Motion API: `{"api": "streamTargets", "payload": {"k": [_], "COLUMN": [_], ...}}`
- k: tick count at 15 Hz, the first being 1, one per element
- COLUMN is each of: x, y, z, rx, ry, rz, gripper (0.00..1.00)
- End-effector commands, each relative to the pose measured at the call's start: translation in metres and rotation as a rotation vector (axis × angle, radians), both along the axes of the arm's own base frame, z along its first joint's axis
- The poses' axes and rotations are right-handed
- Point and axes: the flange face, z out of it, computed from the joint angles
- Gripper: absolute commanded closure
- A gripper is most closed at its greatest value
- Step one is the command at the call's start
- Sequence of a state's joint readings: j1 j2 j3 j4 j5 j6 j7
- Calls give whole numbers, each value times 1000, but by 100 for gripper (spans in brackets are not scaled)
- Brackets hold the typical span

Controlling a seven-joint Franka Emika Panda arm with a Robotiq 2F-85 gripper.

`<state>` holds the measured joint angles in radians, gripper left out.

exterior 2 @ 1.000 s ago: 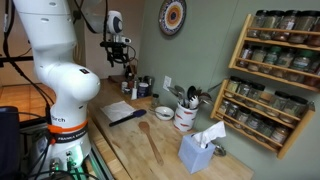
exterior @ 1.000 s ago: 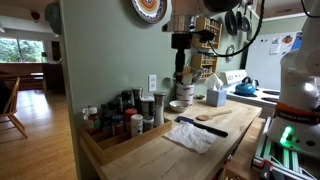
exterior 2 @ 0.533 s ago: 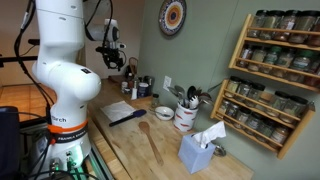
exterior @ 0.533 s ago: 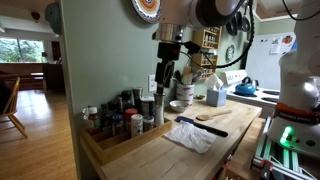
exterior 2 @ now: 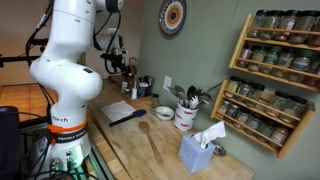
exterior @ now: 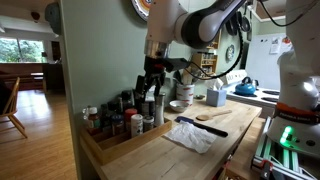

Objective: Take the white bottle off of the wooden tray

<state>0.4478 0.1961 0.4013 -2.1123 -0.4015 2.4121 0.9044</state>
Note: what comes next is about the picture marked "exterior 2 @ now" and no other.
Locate white slotted spoon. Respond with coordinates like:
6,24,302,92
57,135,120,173
188,95,201,111

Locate small white bowl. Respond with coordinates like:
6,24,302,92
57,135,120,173
154,105,175,122

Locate dark round tin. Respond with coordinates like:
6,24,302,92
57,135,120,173
137,82,150,99

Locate green lid spice jar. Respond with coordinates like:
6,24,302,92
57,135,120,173
260,46,283,75
286,50,315,83

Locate white red-patterned utensil crock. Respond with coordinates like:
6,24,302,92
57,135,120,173
172,101,200,133

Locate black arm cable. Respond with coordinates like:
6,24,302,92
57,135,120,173
92,9,124,75

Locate white paper napkin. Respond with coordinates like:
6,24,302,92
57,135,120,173
99,100,136,123

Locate wooden lid spice jar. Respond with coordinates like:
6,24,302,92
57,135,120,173
256,91,276,113

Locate black ladle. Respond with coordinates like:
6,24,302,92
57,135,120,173
186,85,198,102

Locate large colourful decorative plate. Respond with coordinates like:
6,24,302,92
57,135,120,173
158,0,188,37

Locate small metal dish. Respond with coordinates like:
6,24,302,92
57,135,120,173
213,144,228,158

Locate black base cables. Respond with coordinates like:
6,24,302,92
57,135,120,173
18,83,91,180

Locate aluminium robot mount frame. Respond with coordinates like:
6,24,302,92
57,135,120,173
76,139,116,180

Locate dark red utensil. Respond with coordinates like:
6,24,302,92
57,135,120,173
196,87,215,106

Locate small metal spoon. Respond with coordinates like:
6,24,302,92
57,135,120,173
148,108,171,118

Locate blue tissue box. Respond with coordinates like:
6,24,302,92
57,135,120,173
177,133,217,175

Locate white spice bottle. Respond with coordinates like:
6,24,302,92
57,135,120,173
120,80,130,95

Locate white wall outlet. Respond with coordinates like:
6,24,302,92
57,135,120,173
162,75,173,92

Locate wooden spice rack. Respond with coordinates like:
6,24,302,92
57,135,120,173
210,78,316,160
228,13,320,94

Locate dark blue padded chair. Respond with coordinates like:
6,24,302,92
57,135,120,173
0,105,21,180

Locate wooden hoop-shaped object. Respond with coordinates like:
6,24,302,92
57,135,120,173
128,56,140,76

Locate dark glass bottle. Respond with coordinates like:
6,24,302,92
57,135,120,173
126,73,134,88

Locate glass spice jar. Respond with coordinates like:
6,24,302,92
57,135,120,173
288,10,320,45
279,95,309,124
225,75,243,99
273,9,300,42
247,9,268,39
233,106,252,130
217,98,231,116
247,46,268,72
256,117,276,143
303,56,320,88
272,47,296,79
268,125,291,150
245,82,266,108
259,9,285,41
307,16,320,47
266,91,291,118
235,79,253,103
225,102,241,121
238,44,255,69
244,111,265,136

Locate wooden spoon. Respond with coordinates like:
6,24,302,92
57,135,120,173
138,121,165,167

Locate metal serving spoon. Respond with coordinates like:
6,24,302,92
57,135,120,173
167,85,186,105

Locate black camera boom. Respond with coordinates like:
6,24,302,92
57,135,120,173
0,37,50,68

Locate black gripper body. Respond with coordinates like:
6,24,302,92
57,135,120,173
100,49,130,69

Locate white tissue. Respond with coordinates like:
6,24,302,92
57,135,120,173
191,120,227,150

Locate blue and black spatula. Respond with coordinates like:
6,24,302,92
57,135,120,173
108,108,148,128

